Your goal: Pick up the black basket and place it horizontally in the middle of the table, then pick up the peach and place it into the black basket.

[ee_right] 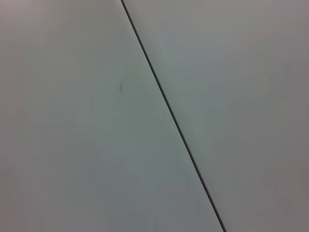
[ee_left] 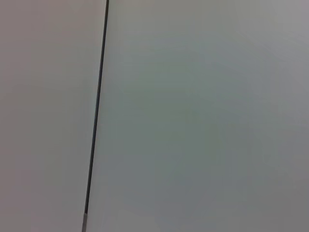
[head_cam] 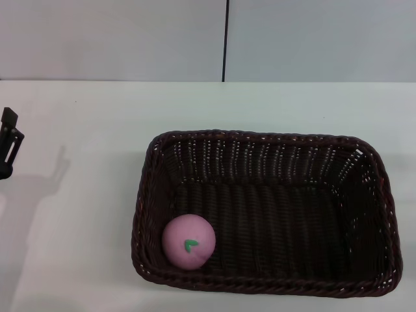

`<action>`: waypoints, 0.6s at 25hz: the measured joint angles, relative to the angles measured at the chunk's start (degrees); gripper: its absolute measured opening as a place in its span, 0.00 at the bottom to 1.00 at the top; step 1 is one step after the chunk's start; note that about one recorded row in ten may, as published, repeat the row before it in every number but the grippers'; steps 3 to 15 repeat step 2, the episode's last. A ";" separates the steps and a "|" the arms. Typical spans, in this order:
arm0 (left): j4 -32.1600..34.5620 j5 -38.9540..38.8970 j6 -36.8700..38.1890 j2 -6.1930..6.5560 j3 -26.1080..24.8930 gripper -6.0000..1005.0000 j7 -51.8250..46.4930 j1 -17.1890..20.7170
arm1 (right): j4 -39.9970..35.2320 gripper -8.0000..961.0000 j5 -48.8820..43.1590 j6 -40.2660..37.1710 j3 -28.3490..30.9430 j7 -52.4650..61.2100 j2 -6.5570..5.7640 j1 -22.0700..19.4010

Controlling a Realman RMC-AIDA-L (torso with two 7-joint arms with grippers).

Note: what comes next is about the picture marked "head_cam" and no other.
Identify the pink toy peach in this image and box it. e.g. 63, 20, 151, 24
161, 213, 216, 270

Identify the dark brown woven basket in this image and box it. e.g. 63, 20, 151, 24
131, 129, 404, 298

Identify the black vertical wall strip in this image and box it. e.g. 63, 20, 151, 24
222, 0, 231, 83

